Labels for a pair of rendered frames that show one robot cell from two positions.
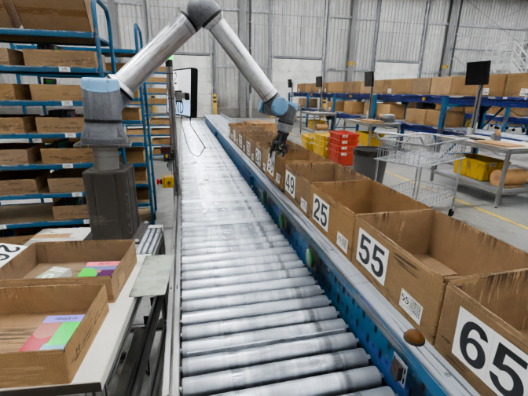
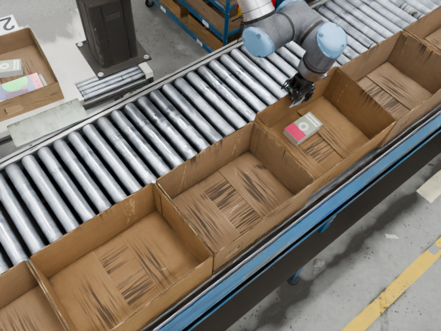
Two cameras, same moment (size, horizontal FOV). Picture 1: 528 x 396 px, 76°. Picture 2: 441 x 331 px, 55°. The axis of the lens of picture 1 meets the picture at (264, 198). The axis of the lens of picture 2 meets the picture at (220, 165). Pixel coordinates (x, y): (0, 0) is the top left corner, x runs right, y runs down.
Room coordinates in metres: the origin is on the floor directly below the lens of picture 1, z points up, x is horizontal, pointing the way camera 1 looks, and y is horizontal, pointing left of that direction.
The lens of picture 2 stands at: (1.24, -0.86, 2.13)
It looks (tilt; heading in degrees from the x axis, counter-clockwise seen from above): 56 degrees down; 61
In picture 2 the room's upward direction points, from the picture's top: 5 degrees clockwise
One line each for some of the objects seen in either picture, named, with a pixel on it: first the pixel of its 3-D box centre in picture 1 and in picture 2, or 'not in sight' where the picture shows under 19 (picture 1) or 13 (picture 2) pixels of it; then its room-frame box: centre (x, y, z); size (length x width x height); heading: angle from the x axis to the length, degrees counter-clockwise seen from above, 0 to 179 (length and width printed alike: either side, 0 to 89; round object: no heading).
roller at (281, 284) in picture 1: (250, 289); (56, 203); (1.07, 0.04, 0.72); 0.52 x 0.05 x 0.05; 103
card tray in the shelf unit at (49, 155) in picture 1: (81, 152); not in sight; (2.37, 1.30, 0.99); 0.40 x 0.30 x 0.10; 100
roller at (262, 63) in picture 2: (219, 199); (277, 76); (2.15, 0.30, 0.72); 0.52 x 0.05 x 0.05; 103
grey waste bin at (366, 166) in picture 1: (368, 170); not in sight; (4.86, -1.54, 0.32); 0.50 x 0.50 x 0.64
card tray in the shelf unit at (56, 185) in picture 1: (86, 178); not in sight; (2.38, 1.30, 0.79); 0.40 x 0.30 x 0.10; 104
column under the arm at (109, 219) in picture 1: (113, 201); (107, 22); (1.50, 0.71, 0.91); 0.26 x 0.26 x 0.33; 8
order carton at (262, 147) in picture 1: (280, 157); (391, 87); (2.37, -0.12, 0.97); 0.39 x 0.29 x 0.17; 13
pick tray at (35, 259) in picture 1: (71, 269); (14, 72); (1.07, 0.69, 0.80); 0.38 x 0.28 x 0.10; 96
